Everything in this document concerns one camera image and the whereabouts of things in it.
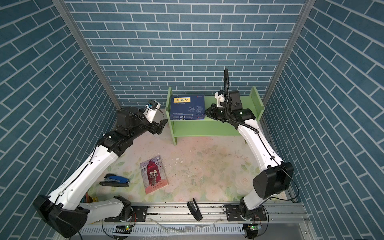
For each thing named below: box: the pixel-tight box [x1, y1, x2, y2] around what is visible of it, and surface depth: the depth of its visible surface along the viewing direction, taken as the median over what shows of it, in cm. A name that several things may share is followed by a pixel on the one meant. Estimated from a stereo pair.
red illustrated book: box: [139, 155, 168, 195], surface depth 88 cm
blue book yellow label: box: [169, 95, 206, 121], surface depth 80 cm
